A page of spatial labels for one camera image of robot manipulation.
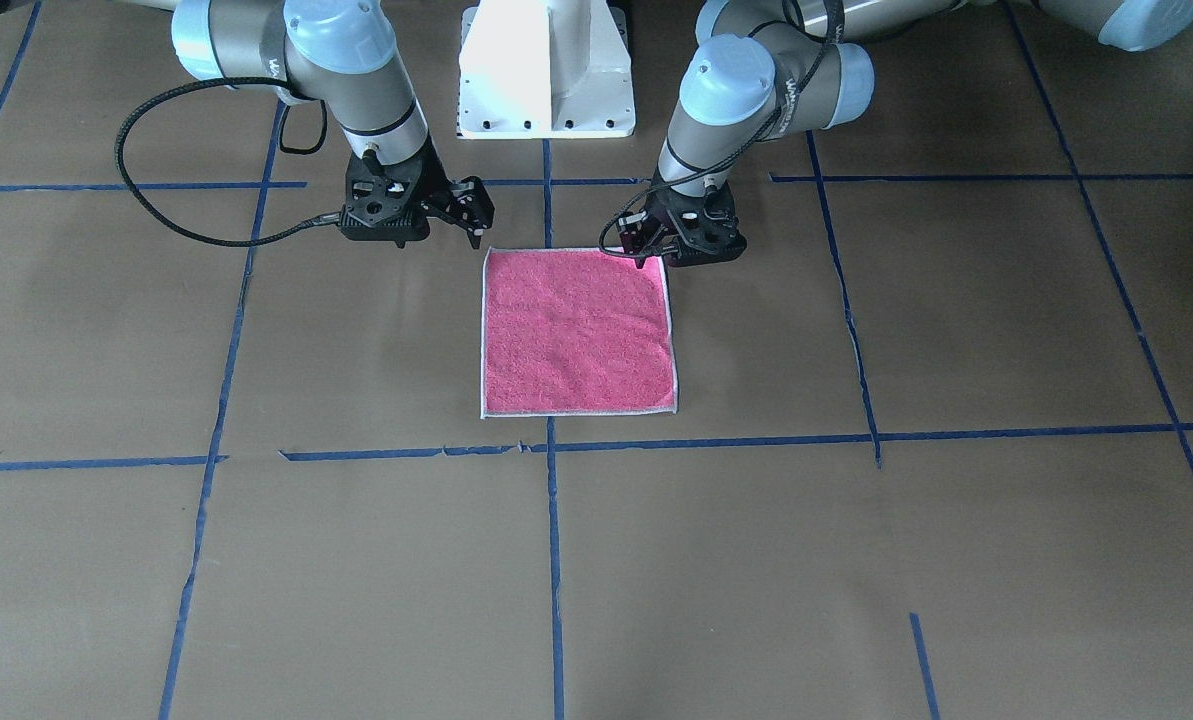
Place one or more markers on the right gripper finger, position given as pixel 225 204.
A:
pixel 466 203
pixel 474 230

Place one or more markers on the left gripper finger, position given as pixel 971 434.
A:
pixel 632 229
pixel 648 249

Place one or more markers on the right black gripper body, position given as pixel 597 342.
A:
pixel 440 196

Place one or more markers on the pink towel white edge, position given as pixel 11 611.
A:
pixel 575 332

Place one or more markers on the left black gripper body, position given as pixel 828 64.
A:
pixel 659 217

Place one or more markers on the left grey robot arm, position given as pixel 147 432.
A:
pixel 762 70

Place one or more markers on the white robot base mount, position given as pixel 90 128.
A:
pixel 545 69

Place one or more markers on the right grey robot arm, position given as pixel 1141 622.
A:
pixel 344 54

